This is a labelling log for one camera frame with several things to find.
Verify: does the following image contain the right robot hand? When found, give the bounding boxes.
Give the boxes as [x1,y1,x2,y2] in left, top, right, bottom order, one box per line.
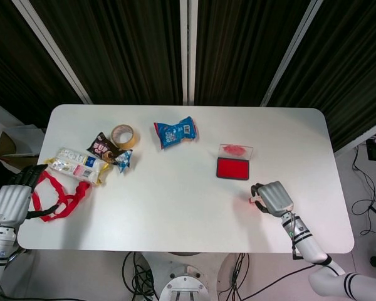
[250,181,295,218]

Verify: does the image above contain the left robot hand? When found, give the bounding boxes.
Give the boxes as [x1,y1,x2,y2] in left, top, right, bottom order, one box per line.
[0,162,62,229]

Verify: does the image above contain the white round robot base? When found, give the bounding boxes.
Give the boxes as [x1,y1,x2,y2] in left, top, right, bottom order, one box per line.
[140,251,252,301]

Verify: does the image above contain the red ink pad case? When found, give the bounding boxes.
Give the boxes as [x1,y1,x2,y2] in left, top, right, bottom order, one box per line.
[215,144,254,181]

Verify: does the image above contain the brown cardboard box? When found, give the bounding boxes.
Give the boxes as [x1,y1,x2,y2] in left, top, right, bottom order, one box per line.
[0,124,46,159]

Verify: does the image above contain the long white yellow snack package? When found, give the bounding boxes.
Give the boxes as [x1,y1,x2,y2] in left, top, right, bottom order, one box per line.
[43,147,111,186]

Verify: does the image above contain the dark brown snack bag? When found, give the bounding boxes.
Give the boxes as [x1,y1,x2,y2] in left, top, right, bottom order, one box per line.
[86,132,120,164]

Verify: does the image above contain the blue snack bag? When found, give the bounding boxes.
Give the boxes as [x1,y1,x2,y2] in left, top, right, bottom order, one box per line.
[153,116,199,151]

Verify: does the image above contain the small blue white snack packet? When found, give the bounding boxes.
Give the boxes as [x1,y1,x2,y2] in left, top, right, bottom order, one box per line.
[113,149,134,174]

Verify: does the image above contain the yellow tape roll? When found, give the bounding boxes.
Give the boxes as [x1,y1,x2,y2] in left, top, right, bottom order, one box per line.
[110,124,141,149]

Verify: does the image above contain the dark pleated curtain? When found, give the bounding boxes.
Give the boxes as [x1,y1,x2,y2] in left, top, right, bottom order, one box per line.
[0,0,376,151]

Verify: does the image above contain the grey right wrist cable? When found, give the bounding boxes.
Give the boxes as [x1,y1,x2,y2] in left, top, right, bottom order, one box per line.
[288,211,302,260]

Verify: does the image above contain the thin black cable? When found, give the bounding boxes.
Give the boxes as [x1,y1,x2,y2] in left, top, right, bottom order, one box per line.
[229,252,252,301]

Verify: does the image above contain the black floor cables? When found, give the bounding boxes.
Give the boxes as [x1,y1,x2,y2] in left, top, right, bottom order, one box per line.
[350,131,376,236]

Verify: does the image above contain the white frame post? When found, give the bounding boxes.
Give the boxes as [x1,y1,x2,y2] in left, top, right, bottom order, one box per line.
[11,0,93,105]
[258,0,324,108]
[179,0,199,106]

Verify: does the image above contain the black cable bundle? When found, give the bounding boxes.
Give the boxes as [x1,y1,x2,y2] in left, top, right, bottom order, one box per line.
[122,251,159,301]

